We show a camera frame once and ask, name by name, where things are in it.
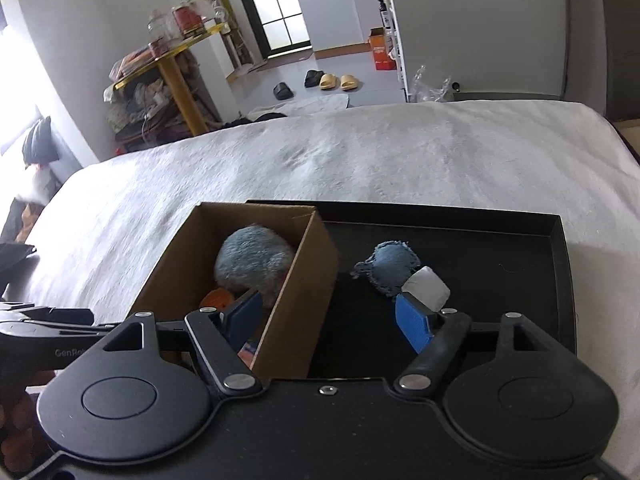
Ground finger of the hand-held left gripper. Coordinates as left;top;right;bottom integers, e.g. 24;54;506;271
0;301;117;334

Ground blue denim plush toy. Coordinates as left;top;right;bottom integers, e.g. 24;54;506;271
349;240;424;297

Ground white floor towel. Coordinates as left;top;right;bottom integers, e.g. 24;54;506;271
249;93;352;120

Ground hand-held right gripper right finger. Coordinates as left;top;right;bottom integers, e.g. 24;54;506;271
393;293;552;396

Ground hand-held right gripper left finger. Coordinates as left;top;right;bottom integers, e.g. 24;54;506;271
101;290;265;401

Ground red jar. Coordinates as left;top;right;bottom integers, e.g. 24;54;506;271
171;2;202;37

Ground orange cardboard carton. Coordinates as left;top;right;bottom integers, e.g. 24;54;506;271
368;27;401;72

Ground dark pillow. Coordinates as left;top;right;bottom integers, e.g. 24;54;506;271
22;115;54;167

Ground clear plastic bag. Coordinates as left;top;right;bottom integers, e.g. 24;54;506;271
409;64;454;104

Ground orange plush toy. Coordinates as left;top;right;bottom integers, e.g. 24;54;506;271
200;287;236;311

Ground grey fluffy plush toy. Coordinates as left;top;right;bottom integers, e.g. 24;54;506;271
214;223;297;309

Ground white pillow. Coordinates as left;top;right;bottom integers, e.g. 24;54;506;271
16;162;64;207

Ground brown cardboard box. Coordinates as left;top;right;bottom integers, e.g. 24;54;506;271
131;202;342;381

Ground yellow round table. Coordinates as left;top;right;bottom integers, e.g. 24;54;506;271
113;21;232;137

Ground black tray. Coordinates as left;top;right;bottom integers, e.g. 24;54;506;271
245;199;577;381

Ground white kitchen cabinet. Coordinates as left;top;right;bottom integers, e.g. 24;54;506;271
294;0;389;59

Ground plastic snack packets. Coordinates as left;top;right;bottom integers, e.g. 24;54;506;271
109;41;167;82

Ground black framed glass door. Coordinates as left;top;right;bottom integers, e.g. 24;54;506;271
226;0;314;59

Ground grey wardrobe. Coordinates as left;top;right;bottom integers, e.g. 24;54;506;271
596;0;640;122

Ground dark clothing pile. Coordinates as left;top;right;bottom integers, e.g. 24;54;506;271
0;198;44;247

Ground clear glass jar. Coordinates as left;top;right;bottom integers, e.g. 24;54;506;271
147;9;169;42

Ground white shelf with bottles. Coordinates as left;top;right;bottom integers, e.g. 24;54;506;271
375;0;410;102

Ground white soft sponge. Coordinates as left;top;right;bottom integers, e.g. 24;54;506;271
402;266;451;312

